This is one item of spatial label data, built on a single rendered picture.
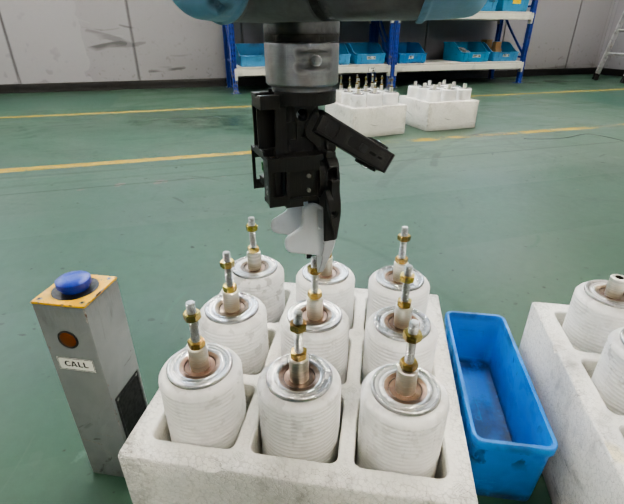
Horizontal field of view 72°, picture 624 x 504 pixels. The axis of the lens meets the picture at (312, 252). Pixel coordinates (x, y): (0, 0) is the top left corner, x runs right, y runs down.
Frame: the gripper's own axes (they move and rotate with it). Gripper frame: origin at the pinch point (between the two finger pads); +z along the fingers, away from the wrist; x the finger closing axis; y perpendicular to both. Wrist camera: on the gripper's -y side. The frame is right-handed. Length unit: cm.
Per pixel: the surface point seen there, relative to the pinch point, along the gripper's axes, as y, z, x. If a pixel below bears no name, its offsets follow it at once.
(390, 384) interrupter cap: -2.5, 9.4, 15.0
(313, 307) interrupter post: 1.2, 7.3, 1.0
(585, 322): -38.0, 13.0, 11.5
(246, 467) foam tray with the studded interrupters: 14.0, 16.6, 13.9
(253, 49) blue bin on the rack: -113, -6, -478
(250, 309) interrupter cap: 8.5, 9.2, -4.2
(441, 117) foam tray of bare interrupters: -167, 26, -196
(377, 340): -5.2, 10.0, 7.2
